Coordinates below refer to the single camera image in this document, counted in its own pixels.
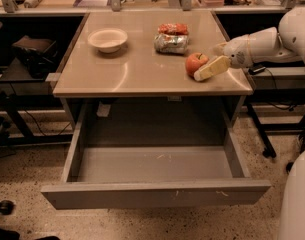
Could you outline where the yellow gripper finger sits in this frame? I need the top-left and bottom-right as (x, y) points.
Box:
(193, 56), (230, 82)
(211, 42), (227, 56)

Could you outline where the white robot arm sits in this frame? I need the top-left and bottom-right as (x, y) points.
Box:
(193, 7), (305, 82)

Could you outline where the silver crumpled chip bag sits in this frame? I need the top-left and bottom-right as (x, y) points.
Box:
(154, 33), (189, 54)

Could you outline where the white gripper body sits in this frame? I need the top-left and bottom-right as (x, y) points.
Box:
(223, 35), (253, 68)

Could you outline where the red apple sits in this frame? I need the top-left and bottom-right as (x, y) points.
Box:
(185, 53), (209, 77)

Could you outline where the red snack bag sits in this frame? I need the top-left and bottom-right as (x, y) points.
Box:
(158, 23), (189, 35)

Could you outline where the open grey top drawer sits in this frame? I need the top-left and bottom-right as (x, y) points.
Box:
(42, 104), (270, 209)

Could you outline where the black power adapter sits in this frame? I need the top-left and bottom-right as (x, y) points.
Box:
(248, 64), (266, 75)

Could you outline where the black table leg stand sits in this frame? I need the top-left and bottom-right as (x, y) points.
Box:
(246, 103), (276, 158)

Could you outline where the black chair caster wheel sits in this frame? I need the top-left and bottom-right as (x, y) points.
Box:
(0, 200), (14, 215)

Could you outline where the white bowl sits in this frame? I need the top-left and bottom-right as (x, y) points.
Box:
(88, 28), (128, 53)

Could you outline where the grey drawer cabinet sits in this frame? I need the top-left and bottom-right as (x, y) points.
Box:
(52, 10), (255, 148)

